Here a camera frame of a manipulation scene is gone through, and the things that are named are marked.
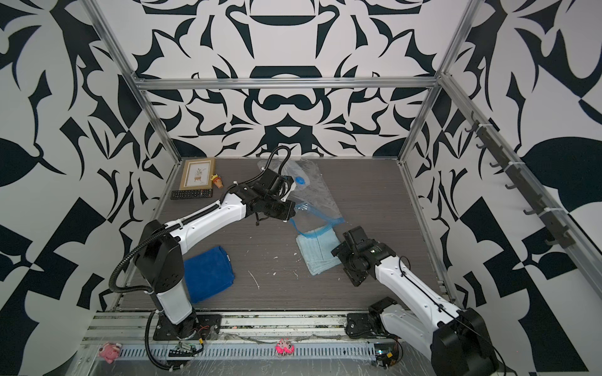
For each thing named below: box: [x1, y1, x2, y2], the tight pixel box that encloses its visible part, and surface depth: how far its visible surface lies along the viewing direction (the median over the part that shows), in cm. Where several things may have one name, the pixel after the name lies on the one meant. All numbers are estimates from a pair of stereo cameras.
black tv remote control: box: [170, 188, 214, 200], surface depth 107 cm
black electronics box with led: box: [373, 343, 400, 369], surface depth 73 cm
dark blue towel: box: [184, 245, 236, 304], surface depth 86 cm
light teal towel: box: [295, 226, 342, 276], surface depth 91 cm
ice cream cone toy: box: [210, 173, 225, 189], surface depth 110 cm
